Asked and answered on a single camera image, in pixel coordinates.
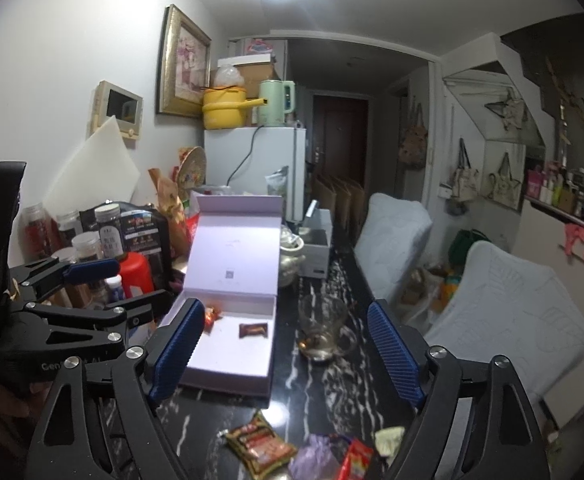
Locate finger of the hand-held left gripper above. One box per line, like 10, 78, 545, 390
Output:
9, 257, 121, 307
0, 289, 173, 362

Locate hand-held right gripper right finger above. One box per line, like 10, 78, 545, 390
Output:
367, 300, 553, 480

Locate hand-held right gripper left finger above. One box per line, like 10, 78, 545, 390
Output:
26, 297, 207, 480

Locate red gold candy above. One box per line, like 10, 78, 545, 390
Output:
203, 304, 223, 333

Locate pale green wrapper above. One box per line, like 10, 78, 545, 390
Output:
374, 426, 407, 458

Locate white gift box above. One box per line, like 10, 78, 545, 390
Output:
159, 194, 285, 398

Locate red snack packet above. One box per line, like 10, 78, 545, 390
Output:
336, 437, 375, 480

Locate purple pouch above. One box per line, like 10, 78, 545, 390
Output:
288, 432, 345, 480

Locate brown snack packet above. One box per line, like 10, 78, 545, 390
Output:
223, 410, 297, 477

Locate person's left hand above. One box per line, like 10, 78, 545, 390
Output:
2, 381, 55, 426

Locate clear jar with lid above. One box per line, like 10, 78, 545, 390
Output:
72, 232, 103, 263
56, 210, 83, 248

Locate small white bottle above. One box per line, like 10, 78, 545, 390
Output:
104, 275, 124, 306

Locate red canister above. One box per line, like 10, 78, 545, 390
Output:
116, 251, 155, 301

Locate jar with red contents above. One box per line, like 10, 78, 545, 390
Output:
22, 202, 55, 261

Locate black printed box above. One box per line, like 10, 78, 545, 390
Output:
79, 202, 173, 286

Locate glass cup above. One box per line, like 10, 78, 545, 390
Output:
297, 294, 359, 363

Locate orange bag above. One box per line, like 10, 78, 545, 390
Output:
437, 280, 460, 311

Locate red patterned paper bag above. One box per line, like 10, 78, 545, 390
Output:
148, 167, 193, 261

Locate white foam board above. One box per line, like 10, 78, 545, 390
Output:
42, 115, 141, 213

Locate white tissue box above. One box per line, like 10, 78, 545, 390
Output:
298, 209, 333, 278

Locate green bag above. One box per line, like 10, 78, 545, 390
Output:
448, 229, 493, 273

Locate woven round plate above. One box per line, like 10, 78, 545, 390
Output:
177, 146, 207, 192

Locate brown paper bags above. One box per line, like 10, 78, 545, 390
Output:
313, 172, 367, 241

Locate silver foil bag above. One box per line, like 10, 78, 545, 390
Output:
264, 166, 290, 198

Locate white refrigerator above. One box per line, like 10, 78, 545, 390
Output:
203, 125, 309, 223

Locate canvas tote bag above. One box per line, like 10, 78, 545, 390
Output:
449, 139, 480, 203
488, 152, 524, 210

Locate yellow pot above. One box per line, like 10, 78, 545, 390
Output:
202, 87, 267, 131

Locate floral hanging bag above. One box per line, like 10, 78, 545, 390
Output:
398, 105, 429, 171

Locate gold framed picture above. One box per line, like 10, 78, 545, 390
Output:
156, 4, 213, 120

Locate brown door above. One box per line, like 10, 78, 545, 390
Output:
312, 96, 370, 181

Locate clear plastic bag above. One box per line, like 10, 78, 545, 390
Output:
212, 62, 247, 91

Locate row of bottles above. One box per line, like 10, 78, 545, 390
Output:
524, 160, 584, 226

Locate green electric kettle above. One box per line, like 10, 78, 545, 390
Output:
257, 80, 297, 127

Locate cardboard box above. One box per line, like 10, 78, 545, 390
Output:
234, 57, 279, 98

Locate wall intercom panel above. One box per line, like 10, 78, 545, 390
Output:
89, 80, 144, 147

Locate black power cable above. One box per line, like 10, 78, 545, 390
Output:
224, 125, 265, 188

